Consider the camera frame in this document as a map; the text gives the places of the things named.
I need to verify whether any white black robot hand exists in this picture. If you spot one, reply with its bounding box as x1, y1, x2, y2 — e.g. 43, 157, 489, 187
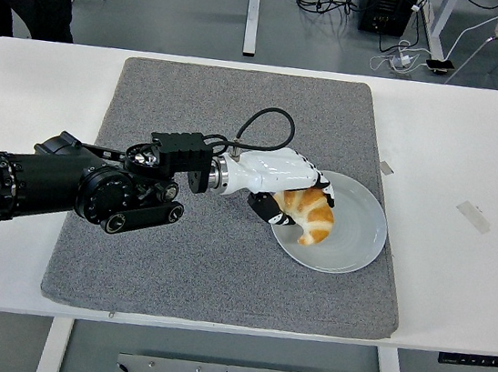
217, 140, 344, 234

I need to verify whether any golden croissant bread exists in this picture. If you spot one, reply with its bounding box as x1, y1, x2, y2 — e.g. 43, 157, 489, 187
266, 182, 340, 250

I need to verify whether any pale blue round plate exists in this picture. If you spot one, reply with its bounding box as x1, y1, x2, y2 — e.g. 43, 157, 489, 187
264, 163, 394, 279

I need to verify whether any grey fabric mat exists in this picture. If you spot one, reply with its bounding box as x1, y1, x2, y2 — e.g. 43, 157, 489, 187
37, 44, 430, 349

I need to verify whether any black computer case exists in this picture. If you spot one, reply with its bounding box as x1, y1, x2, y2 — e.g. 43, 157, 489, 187
355, 0, 416, 39

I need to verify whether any large grey tape strip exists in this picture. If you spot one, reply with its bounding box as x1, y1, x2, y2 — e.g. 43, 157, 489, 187
452, 198, 495, 236

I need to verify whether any black table control panel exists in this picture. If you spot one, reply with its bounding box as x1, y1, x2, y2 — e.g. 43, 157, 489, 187
437, 347, 498, 372

